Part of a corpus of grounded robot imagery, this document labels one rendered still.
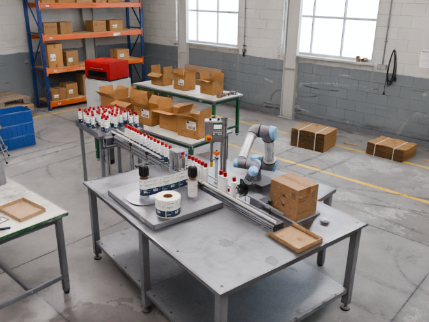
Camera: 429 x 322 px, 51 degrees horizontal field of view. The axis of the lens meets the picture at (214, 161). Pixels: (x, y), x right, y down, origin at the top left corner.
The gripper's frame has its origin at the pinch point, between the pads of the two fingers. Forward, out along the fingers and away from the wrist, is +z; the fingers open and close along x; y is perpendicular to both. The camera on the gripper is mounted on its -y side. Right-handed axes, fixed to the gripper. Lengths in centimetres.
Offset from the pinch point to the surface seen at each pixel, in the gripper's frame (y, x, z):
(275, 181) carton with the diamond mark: -16.3, 11.6, -26.4
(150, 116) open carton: -69, -232, 136
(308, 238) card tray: -7, 65, -25
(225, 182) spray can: 1.9, -19.2, 3.5
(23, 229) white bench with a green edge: 155, -58, 51
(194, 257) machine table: 75, 39, -10
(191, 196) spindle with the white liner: 31.7, -22.1, 14.6
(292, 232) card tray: -4, 54, -19
